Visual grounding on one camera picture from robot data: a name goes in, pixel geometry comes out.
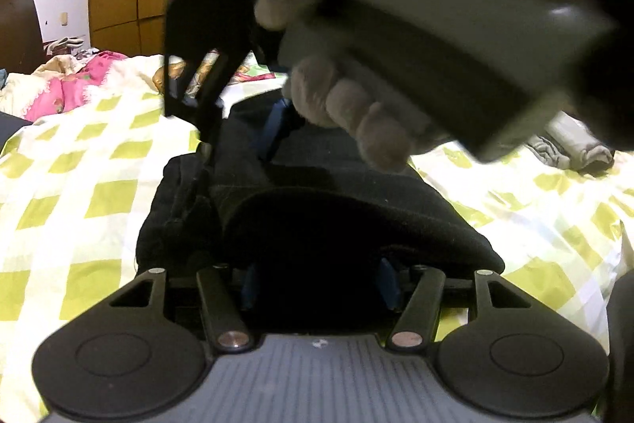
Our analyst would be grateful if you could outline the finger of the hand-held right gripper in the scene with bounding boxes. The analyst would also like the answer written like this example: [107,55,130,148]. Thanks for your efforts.
[163,51,235,167]
[258,97,299,165]

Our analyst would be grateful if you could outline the black pants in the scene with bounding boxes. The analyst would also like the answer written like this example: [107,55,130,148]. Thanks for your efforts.
[135,98,507,341]

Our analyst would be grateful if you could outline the grey slippers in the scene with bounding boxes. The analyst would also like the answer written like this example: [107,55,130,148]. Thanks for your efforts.
[44,35,88,56]

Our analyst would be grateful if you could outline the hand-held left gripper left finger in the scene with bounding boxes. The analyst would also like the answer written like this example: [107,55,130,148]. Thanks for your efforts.
[108,264,256,351]

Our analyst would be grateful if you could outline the dark cloth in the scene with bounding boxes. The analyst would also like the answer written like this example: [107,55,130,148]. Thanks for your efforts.
[603,268,634,423]

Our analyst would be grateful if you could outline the flat black box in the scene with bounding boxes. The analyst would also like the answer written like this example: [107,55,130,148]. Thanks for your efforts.
[0,110,25,152]

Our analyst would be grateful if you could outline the pink floral quilt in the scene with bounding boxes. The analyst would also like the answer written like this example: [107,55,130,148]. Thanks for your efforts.
[0,50,165,122]

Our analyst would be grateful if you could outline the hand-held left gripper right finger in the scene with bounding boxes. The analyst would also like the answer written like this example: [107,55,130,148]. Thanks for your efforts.
[378,257,534,350]

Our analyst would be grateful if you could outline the grey folded cloth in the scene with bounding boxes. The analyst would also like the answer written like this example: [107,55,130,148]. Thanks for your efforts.
[527,112,616,179]

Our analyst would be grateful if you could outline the person's right hand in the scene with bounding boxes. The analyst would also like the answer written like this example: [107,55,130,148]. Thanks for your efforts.
[254,0,570,174]

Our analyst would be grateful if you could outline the dark wooden headboard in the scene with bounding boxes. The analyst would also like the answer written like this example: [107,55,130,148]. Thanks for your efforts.
[0,0,45,75]

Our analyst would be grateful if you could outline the green checked printed bedsheet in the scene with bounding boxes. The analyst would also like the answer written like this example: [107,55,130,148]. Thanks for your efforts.
[0,53,634,423]

